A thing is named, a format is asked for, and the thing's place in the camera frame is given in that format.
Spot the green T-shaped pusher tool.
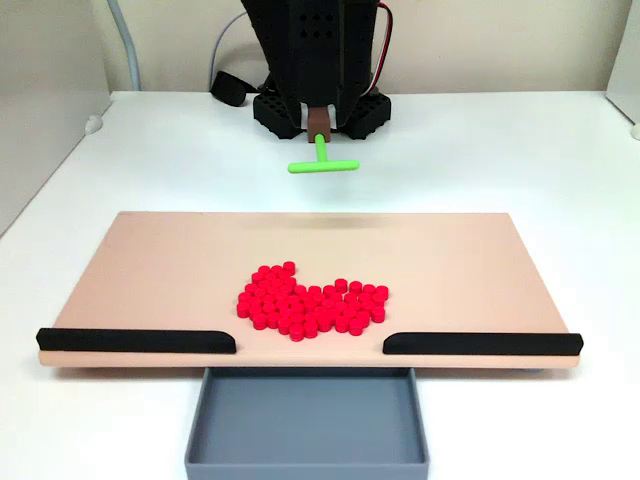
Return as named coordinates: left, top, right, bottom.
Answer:
left=287, top=106, right=361, bottom=176

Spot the pile of red granules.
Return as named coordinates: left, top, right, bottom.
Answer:
left=235, top=260, right=390, bottom=342

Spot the grey shallow container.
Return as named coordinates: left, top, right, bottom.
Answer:
left=184, top=366, right=430, bottom=480

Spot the beige flat board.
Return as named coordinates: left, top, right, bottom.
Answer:
left=38, top=211, right=581, bottom=374

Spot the red white black servo cable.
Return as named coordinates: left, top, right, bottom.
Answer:
left=369, top=2, right=394, bottom=97

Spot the thin grey cable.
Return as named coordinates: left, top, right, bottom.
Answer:
left=208, top=9, right=249, bottom=93

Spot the thick grey hose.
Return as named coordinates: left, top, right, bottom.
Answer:
left=107, top=0, right=143, bottom=93

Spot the black foam rail strip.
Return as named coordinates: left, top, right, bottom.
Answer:
left=35, top=327, right=237, bottom=356
left=382, top=331, right=585, bottom=358

